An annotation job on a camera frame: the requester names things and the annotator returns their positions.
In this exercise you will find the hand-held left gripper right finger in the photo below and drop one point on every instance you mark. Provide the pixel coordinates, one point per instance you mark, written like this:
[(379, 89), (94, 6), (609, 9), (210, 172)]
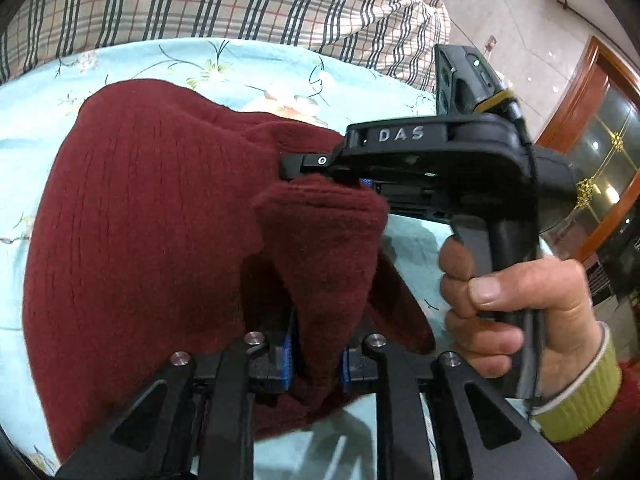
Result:
[(346, 371)]

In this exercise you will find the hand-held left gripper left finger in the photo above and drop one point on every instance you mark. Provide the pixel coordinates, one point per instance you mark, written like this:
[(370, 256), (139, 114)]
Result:
[(288, 360)]

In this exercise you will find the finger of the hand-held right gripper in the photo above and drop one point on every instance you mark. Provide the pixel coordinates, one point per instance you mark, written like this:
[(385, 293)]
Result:
[(366, 184), (312, 164)]

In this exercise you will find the maroon knit sweater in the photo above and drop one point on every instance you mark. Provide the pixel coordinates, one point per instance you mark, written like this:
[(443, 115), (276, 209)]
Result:
[(150, 210)]

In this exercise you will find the person's right forearm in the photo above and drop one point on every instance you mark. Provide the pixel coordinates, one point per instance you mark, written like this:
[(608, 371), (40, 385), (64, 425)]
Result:
[(590, 410)]

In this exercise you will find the person's right hand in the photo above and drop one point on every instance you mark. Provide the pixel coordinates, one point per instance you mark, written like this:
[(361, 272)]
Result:
[(565, 310)]

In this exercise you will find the wooden glass door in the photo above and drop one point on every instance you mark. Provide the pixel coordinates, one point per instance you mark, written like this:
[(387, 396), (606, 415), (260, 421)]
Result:
[(592, 75)]

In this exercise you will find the beige plaid quilt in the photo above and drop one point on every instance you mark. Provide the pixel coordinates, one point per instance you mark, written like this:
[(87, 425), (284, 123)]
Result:
[(250, 0)]

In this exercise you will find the light blue floral bedsheet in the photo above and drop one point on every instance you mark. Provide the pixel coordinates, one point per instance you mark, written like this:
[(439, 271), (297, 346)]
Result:
[(150, 60)]

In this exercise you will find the wall socket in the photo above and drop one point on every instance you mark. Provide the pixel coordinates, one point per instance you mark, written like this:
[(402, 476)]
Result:
[(491, 43)]

